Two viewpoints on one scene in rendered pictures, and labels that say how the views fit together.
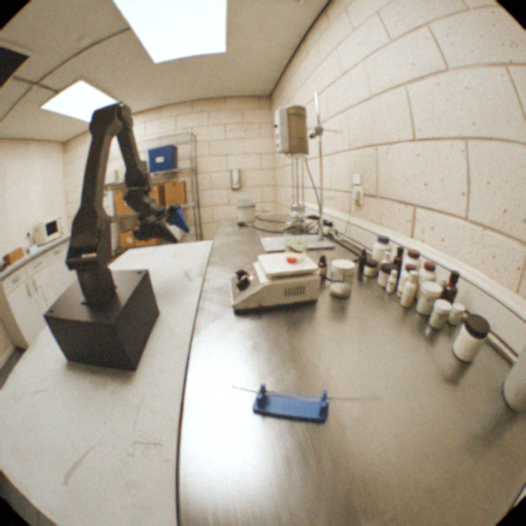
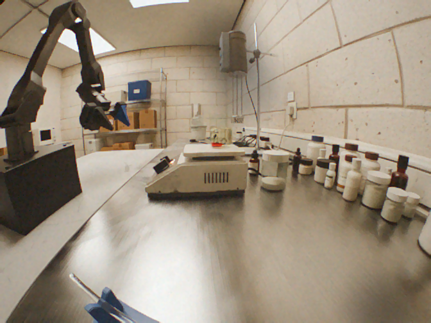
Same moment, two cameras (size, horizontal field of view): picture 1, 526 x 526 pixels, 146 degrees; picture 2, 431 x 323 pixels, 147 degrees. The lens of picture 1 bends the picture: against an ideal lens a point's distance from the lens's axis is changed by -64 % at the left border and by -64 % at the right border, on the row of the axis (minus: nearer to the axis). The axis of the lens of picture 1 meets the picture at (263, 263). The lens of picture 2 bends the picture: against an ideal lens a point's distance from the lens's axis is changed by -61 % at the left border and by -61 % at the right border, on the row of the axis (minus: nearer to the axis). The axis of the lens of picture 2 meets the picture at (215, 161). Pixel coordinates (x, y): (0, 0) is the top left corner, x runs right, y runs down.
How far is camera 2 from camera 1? 0.20 m
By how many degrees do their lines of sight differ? 8
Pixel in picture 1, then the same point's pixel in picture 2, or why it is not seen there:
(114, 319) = (8, 170)
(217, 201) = (180, 128)
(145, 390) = (18, 256)
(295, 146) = (235, 64)
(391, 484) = not seen: outside the picture
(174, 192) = (146, 118)
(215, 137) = (181, 77)
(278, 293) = (197, 177)
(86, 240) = (16, 100)
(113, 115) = (67, 8)
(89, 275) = (10, 131)
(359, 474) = not seen: outside the picture
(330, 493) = not seen: outside the picture
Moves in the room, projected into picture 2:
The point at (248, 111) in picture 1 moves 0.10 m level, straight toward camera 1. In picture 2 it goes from (207, 57) to (207, 55)
